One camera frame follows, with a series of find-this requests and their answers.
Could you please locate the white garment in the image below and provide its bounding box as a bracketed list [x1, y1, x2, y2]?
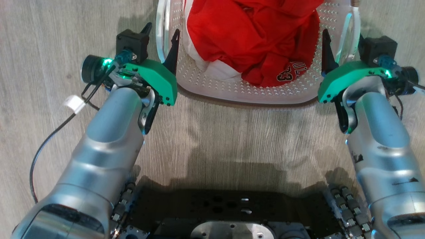
[183, 0, 243, 82]

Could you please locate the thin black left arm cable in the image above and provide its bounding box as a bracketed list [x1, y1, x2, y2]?
[29, 65, 117, 204]

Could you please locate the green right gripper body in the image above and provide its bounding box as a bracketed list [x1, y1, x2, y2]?
[318, 61, 391, 103]

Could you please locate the white perforated laundry basket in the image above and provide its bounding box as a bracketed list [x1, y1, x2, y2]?
[155, 0, 362, 106]

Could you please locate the silver waist mount plate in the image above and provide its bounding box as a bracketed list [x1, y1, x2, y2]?
[190, 221, 277, 239]

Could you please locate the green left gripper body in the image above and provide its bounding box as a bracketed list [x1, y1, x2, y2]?
[120, 61, 178, 106]

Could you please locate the white cable label tag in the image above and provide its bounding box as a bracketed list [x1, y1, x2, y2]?
[63, 95, 86, 115]

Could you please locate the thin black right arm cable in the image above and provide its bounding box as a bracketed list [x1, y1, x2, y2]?
[385, 71, 425, 120]

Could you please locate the red jersey garment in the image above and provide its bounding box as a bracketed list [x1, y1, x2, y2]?
[186, 0, 324, 88]

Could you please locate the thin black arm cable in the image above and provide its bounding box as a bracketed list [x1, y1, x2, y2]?
[29, 65, 117, 204]
[385, 71, 425, 120]

